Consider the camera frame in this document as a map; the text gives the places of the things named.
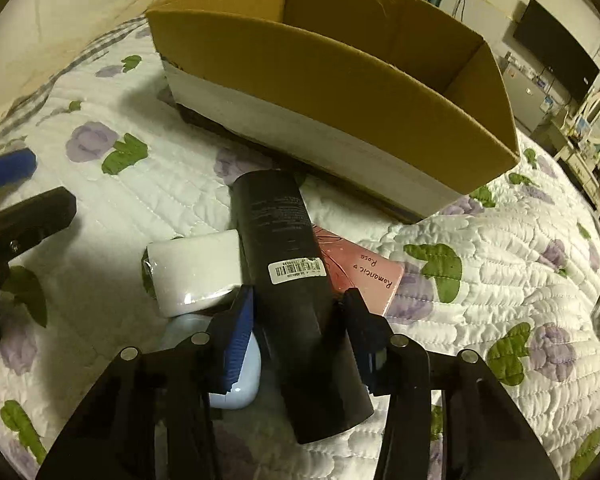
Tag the black wall television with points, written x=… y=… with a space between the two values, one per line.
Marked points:
x=555 y=55

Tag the white cabinet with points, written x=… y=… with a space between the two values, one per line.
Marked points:
x=525 y=95

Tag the black cylindrical can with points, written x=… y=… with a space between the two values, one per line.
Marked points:
x=292 y=280

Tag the floral quilted blanket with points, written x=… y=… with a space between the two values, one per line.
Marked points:
x=480 y=285

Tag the dressing table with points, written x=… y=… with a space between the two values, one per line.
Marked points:
x=587 y=165

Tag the white rectangular box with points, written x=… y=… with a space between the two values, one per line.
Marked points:
x=195 y=275

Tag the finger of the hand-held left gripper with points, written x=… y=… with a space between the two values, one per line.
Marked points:
x=11 y=166
x=27 y=220

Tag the oval vanity mirror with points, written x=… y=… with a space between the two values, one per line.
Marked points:
x=596 y=114

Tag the pink flat box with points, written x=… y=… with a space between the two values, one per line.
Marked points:
x=360 y=270

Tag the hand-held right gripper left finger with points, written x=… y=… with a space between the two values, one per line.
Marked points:
x=238 y=334

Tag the light blue bottle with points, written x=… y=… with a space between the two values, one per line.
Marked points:
x=245 y=375

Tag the cardboard box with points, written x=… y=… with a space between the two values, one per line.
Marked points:
x=330 y=85

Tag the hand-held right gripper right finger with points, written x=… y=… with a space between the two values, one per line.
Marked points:
x=366 y=345

